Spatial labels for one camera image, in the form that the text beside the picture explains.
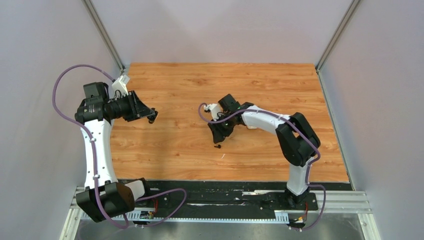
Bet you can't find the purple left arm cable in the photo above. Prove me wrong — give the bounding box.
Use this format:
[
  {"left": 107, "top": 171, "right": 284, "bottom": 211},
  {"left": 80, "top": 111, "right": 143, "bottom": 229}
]
[{"left": 52, "top": 64, "right": 188, "bottom": 230}]

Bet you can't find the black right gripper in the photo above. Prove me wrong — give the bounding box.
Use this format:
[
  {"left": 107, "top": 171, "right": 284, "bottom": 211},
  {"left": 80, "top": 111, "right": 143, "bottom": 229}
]
[{"left": 208, "top": 112, "right": 236, "bottom": 143}]

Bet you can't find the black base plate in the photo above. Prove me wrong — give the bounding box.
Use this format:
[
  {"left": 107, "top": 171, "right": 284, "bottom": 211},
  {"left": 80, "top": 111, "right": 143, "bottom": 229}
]
[{"left": 88, "top": 179, "right": 354, "bottom": 220}]

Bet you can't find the white slotted cable duct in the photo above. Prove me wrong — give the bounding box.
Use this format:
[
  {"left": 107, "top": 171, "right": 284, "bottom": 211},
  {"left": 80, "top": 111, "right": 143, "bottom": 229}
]
[{"left": 80, "top": 211, "right": 290, "bottom": 224}]

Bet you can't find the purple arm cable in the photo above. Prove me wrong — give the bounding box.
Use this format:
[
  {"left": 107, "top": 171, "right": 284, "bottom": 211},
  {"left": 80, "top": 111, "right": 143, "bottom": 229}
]
[
  {"left": 198, "top": 102, "right": 328, "bottom": 232},
  {"left": 52, "top": 64, "right": 188, "bottom": 230}
]

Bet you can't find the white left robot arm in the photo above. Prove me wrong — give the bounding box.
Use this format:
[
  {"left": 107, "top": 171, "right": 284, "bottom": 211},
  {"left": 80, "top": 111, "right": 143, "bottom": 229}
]
[{"left": 74, "top": 81, "right": 158, "bottom": 223}]

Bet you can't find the black earbud charging case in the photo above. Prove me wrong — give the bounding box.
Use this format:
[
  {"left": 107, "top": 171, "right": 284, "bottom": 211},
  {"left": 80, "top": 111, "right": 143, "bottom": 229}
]
[{"left": 147, "top": 107, "right": 159, "bottom": 124}]

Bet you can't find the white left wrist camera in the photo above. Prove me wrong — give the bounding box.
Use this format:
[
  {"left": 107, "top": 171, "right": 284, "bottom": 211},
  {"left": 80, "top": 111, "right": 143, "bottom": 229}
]
[{"left": 111, "top": 74, "right": 130, "bottom": 99}]

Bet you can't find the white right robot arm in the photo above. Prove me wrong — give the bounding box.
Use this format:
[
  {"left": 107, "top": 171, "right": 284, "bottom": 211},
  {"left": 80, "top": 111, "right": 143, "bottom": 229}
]
[{"left": 198, "top": 94, "right": 321, "bottom": 209}]

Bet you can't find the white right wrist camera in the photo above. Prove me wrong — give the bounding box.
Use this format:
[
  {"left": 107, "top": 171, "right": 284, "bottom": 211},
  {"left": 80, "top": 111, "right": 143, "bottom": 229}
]
[{"left": 203, "top": 103, "right": 221, "bottom": 121}]

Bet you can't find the left aluminium frame post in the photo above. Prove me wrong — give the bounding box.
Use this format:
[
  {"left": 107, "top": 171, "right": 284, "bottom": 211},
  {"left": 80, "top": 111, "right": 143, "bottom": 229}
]
[{"left": 81, "top": 0, "right": 126, "bottom": 73}]

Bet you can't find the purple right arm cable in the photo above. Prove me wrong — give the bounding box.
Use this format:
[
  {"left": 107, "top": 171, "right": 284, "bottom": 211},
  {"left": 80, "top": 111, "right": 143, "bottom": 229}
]
[{"left": 198, "top": 102, "right": 328, "bottom": 232}]

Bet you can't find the aluminium frame post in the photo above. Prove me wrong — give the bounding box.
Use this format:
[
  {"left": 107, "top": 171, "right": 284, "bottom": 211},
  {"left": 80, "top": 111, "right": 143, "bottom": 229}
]
[
  {"left": 81, "top": 0, "right": 126, "bottom": 73},
  {"left": 315, "top": 0, "right": 362, "bottom": 73}
]

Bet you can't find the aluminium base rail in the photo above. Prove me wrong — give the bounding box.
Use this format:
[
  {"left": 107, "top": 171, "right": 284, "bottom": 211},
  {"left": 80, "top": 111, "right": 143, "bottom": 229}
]
[{"left": 69, "top": 186, "right": 373, "bottom": 215}]

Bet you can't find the right aluminium frame post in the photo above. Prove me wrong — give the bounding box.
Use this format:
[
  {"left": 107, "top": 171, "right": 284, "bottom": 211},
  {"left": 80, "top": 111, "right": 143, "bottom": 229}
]
[{"left": 315, "top": 0, "right": 362, "bottom": 73}]

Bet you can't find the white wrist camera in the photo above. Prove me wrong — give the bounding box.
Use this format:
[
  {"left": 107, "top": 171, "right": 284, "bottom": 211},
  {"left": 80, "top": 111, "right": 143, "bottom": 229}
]
[
  {"left": 111, "top": 74, "right": 130, "bottom": 99},
  {"left": 203, "top": 103, "right": 221, "bottom": 121}
]

